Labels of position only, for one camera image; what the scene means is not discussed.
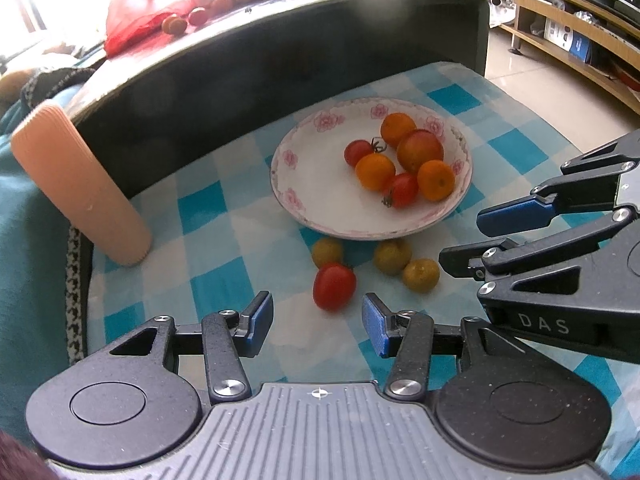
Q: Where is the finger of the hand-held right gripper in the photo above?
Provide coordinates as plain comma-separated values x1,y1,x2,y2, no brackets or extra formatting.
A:
476,129,640,237
439,207,640,312

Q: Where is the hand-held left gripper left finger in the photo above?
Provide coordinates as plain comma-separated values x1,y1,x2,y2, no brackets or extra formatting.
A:
107,290,275,404

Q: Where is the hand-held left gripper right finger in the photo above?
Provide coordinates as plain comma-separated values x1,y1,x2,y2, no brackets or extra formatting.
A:
361,292,539,404

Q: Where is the large red-orange tomato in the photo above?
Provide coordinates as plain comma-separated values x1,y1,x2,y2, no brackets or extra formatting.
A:
396,129,445,174

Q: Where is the white floral plate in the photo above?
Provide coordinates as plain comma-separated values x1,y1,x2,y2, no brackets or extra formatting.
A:
270,96,474,241

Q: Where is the yellow-green cherry tomato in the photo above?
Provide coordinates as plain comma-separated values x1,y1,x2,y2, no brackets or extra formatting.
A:
402,258,441,293
373,239,413,275
311,237,345,268

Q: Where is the blue checked cloth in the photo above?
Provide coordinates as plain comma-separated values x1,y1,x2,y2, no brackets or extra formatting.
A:
86,61,640,480

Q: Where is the wooden shelf unit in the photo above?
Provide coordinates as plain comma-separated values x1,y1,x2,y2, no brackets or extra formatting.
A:
407,0,640,107

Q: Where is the blue box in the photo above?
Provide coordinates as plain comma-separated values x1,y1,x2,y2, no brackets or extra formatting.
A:
570,30,594,59

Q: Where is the houndstooth fabric trim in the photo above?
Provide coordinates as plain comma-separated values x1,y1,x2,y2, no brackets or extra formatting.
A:
65,222,91,366

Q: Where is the white box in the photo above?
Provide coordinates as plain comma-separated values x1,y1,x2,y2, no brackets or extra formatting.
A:
542,16,576,49

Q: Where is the pink ribbed bottle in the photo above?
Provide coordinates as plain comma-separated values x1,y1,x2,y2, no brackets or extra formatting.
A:
11,100,152,267

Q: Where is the teal blanket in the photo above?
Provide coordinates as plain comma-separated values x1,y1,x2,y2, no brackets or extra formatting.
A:
0,85,96,441

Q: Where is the dark coffee table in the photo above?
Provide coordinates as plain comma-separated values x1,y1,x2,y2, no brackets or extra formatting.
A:
65,0,496,201

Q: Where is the person's maroon clothing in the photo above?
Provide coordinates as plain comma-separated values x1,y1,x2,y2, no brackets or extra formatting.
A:
0,432,48,480

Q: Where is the houndstooth pillow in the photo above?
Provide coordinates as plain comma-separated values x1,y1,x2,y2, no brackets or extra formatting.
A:
20,66,97,112

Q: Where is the red plastic bag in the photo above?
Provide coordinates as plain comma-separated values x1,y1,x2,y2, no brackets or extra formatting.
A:
104,0,311,58

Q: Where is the mustard pillow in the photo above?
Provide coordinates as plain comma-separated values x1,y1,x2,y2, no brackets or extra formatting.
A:
0,69,32,107

